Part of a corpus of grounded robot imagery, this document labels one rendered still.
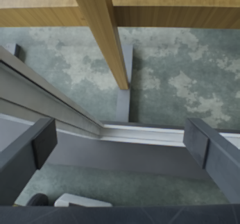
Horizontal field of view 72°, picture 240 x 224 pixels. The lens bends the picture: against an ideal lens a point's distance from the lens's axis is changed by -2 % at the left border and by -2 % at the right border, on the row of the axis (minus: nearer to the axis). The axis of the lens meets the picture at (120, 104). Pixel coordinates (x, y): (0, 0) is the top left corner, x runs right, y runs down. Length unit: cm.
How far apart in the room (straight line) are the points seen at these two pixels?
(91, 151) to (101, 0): 73
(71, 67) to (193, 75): 68
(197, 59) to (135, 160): 63
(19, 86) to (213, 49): 97
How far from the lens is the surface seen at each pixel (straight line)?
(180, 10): 37
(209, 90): 100
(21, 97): 29
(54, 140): 17
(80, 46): 107
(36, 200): 98
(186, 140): 17
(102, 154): 88
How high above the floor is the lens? 90
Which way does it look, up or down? 81 degrees down
